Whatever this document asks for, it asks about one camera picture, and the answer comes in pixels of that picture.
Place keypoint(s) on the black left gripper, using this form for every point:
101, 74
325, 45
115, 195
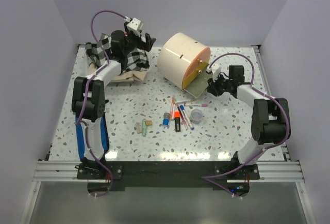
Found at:
146, 45

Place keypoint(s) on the clear round pin box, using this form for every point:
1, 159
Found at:
196, 116

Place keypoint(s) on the beige folded cloth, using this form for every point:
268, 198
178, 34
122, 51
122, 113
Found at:
126, 77

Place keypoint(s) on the yellow drawer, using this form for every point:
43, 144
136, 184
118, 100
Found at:
192, 72

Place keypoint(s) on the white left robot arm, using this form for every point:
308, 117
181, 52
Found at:
123, 51

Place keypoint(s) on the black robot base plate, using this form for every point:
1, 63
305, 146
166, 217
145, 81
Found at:
118, 176

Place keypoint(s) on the orange capped marker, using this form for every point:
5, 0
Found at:
171, 107

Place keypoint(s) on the aluminium frame rail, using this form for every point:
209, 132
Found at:
47, 171

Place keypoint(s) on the black white checkered cloth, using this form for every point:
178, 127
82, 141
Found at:
137, 59

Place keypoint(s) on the white marker pink band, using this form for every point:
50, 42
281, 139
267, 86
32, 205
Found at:
184, 101

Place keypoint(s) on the beige small eraser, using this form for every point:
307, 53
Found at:
138, 127

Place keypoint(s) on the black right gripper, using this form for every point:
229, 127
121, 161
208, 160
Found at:
213, 86

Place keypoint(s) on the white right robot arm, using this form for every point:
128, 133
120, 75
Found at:
270, 121

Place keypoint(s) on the round beige drawer organizer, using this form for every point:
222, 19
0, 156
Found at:
178, 53

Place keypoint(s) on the orange black highlighter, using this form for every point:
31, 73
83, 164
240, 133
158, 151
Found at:
177, 121

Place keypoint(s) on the blue cloth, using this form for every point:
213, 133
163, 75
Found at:
92, 139

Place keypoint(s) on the grey-green bottom drawer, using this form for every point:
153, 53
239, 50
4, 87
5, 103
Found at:
199, 84

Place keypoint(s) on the green translucent eraser tube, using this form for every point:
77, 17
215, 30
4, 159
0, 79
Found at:
144, 127

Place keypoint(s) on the blue capped white marker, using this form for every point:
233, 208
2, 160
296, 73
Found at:
186, 116

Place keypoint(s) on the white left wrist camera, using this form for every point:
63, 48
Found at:
135, 25

